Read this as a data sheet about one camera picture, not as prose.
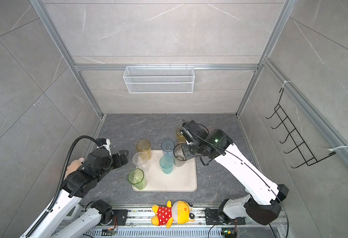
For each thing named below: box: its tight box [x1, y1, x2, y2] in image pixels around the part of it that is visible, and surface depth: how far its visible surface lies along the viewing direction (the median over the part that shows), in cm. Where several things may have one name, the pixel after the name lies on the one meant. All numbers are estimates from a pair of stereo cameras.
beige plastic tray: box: [131, 149, 198, 192], surface depth 88 cm
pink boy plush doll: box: [63, 157, 85, 180], surface depth 87 cm
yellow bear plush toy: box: [151, 200, 196, 229], surface depth 70 cm
